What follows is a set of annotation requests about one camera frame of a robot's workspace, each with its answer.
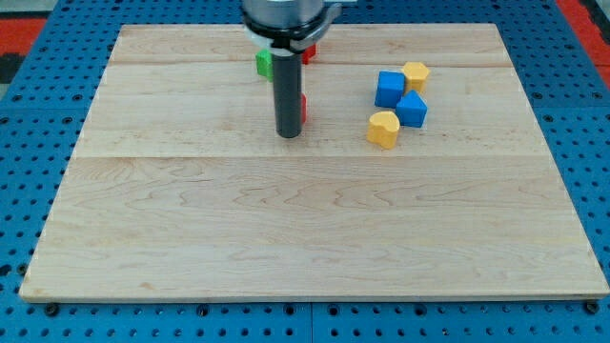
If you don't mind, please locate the yellow hexagon block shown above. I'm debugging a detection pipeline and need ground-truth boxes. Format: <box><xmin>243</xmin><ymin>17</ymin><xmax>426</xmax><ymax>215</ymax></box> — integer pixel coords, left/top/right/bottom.
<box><xmin>401</xmin><ymin>62</ymin><xmax>430</xmax><ymax>94</ymax></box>

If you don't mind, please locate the light wooden board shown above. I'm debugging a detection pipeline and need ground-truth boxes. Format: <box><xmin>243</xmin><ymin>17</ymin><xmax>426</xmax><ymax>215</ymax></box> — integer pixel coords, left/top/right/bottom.
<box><xmin>19</xmin><ymin>24</ymin><xmax>609</xmax><ymax>303</ymax></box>

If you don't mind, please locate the red star block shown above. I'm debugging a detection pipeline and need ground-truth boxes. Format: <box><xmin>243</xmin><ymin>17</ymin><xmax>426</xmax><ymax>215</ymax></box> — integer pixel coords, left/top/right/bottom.
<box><xmin>301</xmin><ymin>44</ymin><xmax>316</xmax><ymax>65</ymax></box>

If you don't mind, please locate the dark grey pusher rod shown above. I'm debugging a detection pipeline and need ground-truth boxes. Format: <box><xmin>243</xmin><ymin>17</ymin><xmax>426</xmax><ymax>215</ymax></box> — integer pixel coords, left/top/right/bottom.
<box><xmin>272</xmin><ymin>54</ymin><xmax>302</xmax><ymax>138</ymax></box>

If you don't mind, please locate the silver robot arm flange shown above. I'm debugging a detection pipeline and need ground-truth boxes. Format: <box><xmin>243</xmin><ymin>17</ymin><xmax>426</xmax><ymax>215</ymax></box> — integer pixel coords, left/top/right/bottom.
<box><xmin>241</xmin><ymin>0</ymin><xmax>342</xmax><ymax>56</ymax></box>

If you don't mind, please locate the blue cube block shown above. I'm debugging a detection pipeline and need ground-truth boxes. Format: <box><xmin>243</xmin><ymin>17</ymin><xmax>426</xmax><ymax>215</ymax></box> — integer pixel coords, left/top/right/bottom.
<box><xmin>375</xmin><ymin>71</ymin><xmax>405</xmax><ymax>108</ymax></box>

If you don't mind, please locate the blue pentagon block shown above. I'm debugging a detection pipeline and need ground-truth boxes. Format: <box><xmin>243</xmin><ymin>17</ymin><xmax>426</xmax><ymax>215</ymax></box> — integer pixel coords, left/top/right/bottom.
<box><xmin>396</xmin><ymin>91</ymin><xmax>428</xmax><ymax>128</ymax></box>

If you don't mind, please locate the red circle block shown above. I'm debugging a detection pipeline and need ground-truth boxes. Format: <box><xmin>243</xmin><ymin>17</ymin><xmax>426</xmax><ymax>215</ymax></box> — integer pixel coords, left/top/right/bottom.
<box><xmin>300</xmin><ymin>92</ymin><xmax>307</xmax><ymax>124</ymax></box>

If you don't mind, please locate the yellow heart block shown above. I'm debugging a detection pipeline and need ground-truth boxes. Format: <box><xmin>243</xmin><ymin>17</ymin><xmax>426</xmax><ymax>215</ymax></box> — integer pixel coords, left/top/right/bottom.
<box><xmin>366</xmin><ymin>111</ymin><xmax>400</xmax><ymax>150</ymax></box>

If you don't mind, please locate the green block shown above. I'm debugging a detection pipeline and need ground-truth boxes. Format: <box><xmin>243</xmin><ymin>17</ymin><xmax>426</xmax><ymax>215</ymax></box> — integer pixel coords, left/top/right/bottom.
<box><xmin>255</xmin><ymin>49</ymin><xmax>274</xmax><ymax>82</ymax></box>

